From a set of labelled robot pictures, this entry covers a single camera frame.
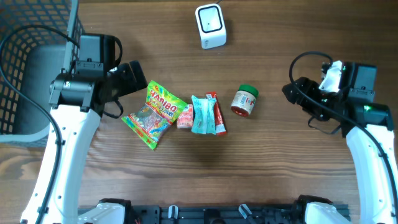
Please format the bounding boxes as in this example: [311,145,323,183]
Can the teal snack packet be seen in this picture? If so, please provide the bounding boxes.
[191,95,216,134]

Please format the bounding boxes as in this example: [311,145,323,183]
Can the red tissue pack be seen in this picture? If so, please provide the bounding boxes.
[177,104,194,129]

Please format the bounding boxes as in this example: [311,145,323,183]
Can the white barcode scanner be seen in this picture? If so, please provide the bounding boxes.
[195,3,227,49]

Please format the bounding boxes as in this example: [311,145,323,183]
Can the green Haribo candy bag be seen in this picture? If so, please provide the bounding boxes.
[122,80,187,150]

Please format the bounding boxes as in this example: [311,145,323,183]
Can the black mounting rail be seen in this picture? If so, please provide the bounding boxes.
[128,204,304,224]

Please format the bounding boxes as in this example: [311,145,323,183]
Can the red stick sachet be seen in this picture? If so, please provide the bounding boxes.
[206,91,227,136]

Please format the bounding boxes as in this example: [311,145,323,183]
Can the grey plastic mesh basket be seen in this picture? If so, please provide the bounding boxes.
[1,0,84,146]

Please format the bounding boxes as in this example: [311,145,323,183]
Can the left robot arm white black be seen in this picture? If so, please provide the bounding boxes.
[21,34,147,223]

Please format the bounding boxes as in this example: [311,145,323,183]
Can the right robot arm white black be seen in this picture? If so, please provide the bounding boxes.
[282,61,397,223]

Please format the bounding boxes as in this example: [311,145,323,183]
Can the green lid seasoning jar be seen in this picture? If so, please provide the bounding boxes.
[231,84,259,117]

